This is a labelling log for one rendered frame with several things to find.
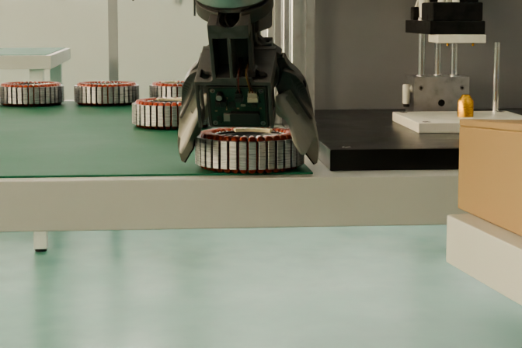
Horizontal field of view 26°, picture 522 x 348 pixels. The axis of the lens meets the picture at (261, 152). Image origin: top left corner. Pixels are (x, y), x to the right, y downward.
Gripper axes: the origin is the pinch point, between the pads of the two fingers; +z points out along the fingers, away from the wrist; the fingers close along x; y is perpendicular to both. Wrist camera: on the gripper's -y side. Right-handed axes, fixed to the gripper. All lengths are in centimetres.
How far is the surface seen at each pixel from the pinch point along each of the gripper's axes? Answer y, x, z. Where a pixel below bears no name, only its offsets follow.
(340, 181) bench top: 4.8, 9.5, -0.6
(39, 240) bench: -221, -117, 209
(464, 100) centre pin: -22.9, 23.2, 8.5
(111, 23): -321, -105, 172
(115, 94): -63, -32, 35
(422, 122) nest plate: -15.7, 18.1, 6.7
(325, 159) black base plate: -1.7, 7.7, 1.6
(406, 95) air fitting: -33.7, 16.5, 15.0
